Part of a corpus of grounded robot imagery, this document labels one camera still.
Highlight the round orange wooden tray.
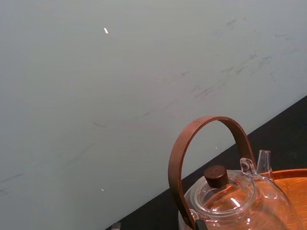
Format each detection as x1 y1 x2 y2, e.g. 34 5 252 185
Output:
260 168 307 230

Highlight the glass lid with dark knob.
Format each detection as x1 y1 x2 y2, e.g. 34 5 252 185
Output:
191 165 259 224

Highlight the black table cloth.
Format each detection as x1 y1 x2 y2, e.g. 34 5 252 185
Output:
105 95 307 230

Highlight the glass teapot with brown handle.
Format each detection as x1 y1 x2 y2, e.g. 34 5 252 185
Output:
168 116 302 230

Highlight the plain pale wall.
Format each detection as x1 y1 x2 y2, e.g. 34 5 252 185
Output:
0 0 307 230

